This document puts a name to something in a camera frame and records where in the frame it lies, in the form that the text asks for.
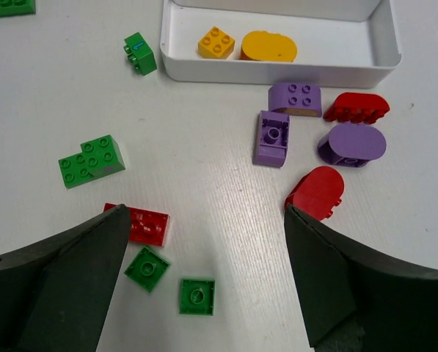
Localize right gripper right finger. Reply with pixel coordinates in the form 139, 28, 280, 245
285, 206, 438, 351

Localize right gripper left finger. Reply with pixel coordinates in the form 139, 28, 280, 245
0, 205, 131, 351

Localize yellow oval lego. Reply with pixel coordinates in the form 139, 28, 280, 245
239, 31, 298, 62

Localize yellow square lego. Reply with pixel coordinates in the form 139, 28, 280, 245
197, 26, 235, 59

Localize green flat lego left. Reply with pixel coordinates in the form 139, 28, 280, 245
124, 246, 170, 293

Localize green flat lego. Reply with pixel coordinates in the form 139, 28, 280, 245
124, 246, 170, 293
179, 278, 215, 316

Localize red oval lego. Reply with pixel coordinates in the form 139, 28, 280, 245
284, 166, 345, 221

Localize red rectangular lego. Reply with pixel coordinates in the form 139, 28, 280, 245
103, 202, 171, 247

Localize green flat lego right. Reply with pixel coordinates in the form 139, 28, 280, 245
179, 278, 215, 316

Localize green stacked lego pair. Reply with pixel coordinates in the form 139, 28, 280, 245
58, 135, 125, 189

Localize purple oval lego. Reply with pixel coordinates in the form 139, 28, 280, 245
317, 122, 387, 168

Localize purple square lego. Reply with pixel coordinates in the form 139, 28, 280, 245
252, 111, 290, 168

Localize red rounded lego upper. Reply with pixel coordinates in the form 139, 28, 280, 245
323, 92, 390, 125

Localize purple curved lego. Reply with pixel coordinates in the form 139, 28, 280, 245
268, 82, 322, 117

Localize white divided sorting tray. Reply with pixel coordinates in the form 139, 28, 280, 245
160, 1, 402, 88

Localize small green number lego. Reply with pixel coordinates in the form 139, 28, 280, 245
124, 32, 157, 76

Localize green long lego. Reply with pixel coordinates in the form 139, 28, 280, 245
0, 0, 36, 18

